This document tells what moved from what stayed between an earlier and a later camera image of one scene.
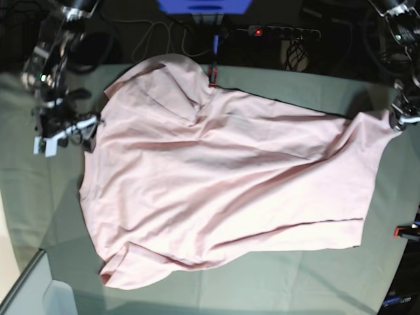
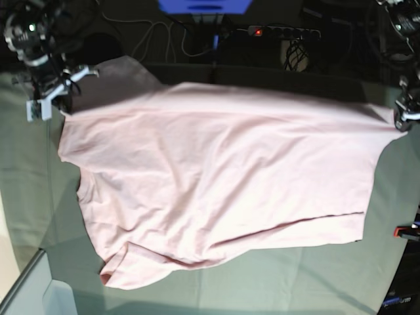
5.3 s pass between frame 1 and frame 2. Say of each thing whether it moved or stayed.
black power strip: stayed
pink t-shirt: moved
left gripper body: moved
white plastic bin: stayed
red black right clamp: stayed
